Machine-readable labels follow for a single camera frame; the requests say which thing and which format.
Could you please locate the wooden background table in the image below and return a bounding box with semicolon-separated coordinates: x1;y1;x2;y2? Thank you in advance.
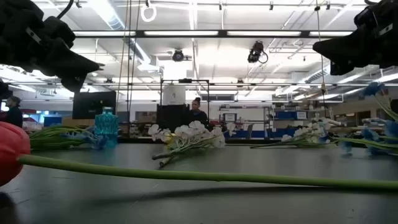
329;126;383;131

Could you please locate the hanging cable with yellow connector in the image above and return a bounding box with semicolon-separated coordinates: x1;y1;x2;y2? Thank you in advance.
315;0;328;118

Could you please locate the red artificial tulip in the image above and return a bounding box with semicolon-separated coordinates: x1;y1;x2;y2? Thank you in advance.
0;121;398;191

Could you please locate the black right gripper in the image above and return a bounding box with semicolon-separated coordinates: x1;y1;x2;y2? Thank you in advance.
312;0;398;77

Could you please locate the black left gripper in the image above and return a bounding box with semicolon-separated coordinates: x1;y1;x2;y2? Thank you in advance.
0;0;105;93

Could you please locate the white hanging ring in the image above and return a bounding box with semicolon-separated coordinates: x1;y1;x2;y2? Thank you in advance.
140;3;157;23

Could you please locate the brown cardboard box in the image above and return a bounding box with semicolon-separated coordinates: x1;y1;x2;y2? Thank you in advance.
61;116;96;128

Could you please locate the person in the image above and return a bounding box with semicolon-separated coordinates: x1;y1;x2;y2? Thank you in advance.
188;97;210;128
4;96;24;128

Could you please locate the blue artificial flower bunch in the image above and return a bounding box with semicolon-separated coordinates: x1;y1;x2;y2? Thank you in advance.
318;81;398;156
29;124;109;151

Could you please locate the hanging black cable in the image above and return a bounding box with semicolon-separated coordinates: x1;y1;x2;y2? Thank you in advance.
126;0;132;138

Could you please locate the black screen panel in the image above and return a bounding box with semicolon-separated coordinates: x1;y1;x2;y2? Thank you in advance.
156;104;191;133

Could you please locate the black metal frame rig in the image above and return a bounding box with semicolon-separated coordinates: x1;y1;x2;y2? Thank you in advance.
159;78;210;138

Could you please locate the teal cut-glass vase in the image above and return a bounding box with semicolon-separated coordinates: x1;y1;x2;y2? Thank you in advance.
94;107;119;147

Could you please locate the blue labelled shelf bin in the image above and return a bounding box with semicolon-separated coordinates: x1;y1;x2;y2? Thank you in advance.
275;111;308;121

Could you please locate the blue storage bin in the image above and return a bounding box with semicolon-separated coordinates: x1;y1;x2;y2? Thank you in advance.
43;116;62;128

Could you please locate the white artificial flower bunch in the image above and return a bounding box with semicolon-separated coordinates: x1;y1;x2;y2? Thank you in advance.
147;120;237;169
250;123;335;149

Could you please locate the round black ceiling camera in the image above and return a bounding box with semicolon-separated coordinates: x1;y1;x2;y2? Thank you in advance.
172;49;185;63

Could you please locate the black monitor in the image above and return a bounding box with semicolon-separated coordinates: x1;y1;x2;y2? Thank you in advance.
72;91;117;119

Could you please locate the black ceiling camera with cable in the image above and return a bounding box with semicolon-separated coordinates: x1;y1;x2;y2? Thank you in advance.
247;40;269;65

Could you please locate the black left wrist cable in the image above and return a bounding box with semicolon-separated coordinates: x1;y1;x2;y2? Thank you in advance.
57;0;75;19

